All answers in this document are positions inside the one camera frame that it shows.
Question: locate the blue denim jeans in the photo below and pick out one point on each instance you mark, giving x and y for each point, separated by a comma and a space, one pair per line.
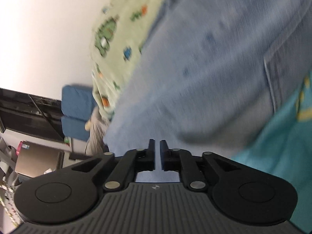
212, 74

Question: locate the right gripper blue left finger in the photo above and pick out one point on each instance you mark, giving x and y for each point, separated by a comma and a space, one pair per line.
125, 168

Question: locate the teal smiley bed sheet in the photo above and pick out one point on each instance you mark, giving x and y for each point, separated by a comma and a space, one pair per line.
283, 149

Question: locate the green dinosaur fleece blanket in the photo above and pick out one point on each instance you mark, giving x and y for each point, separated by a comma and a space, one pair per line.
118, 38

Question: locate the brown cardboard box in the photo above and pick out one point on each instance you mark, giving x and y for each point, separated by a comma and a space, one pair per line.
34, 159

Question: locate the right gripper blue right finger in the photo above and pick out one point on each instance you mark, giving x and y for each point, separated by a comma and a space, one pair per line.
184, 163

